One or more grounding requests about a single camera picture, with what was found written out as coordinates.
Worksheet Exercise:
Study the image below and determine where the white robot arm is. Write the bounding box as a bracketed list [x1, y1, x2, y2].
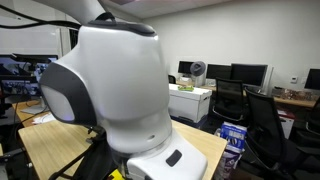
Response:
[35, 0, 208, 180]

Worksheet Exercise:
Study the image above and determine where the small black chair back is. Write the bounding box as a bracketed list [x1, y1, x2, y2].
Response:
[168, 75, 176, 84]

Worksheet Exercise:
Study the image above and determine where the white storage box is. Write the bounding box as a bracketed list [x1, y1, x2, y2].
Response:
[168, 84, 212, 123]

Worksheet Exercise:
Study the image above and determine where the green object on box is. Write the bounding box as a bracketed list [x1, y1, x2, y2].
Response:
[178, 85, 194, 92]

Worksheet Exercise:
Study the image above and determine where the black monitor far left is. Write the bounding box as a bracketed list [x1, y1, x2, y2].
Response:
[178, 61, 192, 74]

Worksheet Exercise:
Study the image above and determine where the black monitor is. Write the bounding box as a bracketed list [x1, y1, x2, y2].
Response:
[178, 61, 192, 74]
[231, 64, 267, 87]
[206, 64, 231, 79]

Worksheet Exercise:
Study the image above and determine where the grey desk fan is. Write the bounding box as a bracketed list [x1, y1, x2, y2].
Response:
[190, 61, 206, 87]

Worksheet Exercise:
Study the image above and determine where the black mesh office chair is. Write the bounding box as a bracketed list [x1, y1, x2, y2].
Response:
[213, 78, 246, 122]

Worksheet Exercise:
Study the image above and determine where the blue white cardboard box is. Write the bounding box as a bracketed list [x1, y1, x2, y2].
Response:
[213, 122, 247, 180]

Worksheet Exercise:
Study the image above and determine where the black monitor centre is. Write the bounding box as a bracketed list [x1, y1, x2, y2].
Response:
[231, 64, 267, 87]

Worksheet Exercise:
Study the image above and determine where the black office chair near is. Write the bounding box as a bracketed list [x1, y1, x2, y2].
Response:
[245, 89, 320, 180]

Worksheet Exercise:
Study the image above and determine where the left workstation monitor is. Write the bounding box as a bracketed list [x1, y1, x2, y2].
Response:
[0, 53, 58, 98]

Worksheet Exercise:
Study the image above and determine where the black chair right edge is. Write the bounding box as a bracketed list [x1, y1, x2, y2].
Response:
[290, 98, 320, 148]

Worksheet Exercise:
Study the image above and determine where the black monitor right edge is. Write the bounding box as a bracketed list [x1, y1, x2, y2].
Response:
[305, 69, 320, 90]

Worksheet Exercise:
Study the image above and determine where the wall thermostat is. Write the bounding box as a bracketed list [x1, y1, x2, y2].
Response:
[290, 76, 298, 84]

